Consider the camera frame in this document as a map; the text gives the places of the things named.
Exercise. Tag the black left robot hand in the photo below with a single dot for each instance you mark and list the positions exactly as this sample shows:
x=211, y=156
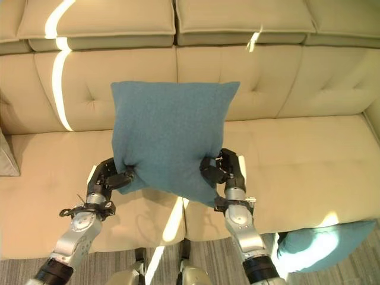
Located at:
x=108, y=178

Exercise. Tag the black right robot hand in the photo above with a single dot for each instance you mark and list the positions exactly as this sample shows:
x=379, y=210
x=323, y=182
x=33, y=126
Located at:
x=226, y=169

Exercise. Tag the teal blue square cushion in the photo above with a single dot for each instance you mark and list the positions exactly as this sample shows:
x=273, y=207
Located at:
x=320, y=249
x=169, y=139

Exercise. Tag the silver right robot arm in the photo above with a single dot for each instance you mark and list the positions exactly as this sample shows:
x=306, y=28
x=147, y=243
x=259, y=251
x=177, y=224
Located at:
x=245, y=231

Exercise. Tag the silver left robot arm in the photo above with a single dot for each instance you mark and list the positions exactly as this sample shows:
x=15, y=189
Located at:
x=74, y=228

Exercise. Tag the beige leather sofa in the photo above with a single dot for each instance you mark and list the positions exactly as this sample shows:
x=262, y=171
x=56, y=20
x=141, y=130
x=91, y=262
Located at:
x=190, y=118

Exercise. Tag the silver left robot leg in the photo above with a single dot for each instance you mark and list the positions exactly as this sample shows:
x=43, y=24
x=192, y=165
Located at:
x=130, y=274

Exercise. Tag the silver robot leg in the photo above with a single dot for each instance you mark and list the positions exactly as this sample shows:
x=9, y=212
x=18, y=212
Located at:
x=191, y=271
x=130, y=274

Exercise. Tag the grey cushion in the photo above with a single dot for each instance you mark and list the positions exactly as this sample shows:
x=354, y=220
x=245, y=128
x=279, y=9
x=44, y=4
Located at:
x=7, y=157

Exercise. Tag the silver right robot leg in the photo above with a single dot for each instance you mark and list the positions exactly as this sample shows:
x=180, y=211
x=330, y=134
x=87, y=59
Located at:
x=191, y=271

